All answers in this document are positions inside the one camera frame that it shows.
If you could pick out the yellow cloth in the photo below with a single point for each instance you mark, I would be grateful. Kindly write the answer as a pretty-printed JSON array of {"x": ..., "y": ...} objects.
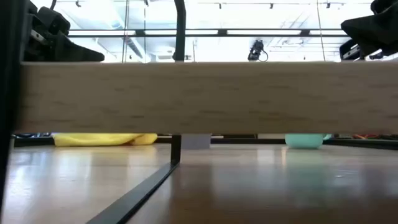
[{"x": 99, "y": 140}]

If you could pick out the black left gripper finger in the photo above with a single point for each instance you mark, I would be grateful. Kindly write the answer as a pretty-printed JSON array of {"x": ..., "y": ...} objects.
[{"x": 90, "y": 56}]

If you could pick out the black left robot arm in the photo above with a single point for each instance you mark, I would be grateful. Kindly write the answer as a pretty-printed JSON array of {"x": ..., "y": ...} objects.
[{"x": 31, "y": 7}]

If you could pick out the black metal shelf frame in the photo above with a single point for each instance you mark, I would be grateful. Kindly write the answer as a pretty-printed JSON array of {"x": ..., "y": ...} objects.
[{"x": 175, "y": 149}]

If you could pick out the teal mug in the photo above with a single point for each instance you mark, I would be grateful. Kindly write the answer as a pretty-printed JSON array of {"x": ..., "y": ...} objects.
[{"x": 303, "y": 142}]

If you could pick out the black table rig frame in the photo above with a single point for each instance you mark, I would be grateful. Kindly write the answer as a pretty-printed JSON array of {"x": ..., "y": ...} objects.
[{"x": 242, "y": 141}]

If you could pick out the black hanging device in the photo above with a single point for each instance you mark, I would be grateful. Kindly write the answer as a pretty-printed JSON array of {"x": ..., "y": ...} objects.
[{"x": 255, "y": 49}]

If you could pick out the light wooden shelf board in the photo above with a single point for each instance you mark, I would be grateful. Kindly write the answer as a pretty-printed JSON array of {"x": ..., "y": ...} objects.
[{"x": 205, "y": 98}]

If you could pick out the black horizontal background rail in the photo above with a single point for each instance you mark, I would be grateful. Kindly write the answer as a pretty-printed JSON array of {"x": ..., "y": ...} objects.
[{"x": 248, "y": 32}]

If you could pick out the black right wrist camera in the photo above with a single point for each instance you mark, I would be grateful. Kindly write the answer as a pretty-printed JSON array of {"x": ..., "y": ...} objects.
[{"x": 346, "y": 46}]

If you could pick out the grey mug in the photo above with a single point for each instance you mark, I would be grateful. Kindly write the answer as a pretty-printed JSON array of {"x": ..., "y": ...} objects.
[{"x": 196, "y": 142}]

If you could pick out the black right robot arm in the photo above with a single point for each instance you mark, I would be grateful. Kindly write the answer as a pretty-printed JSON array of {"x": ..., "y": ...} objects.
[{"x": 384, "y": 6}]

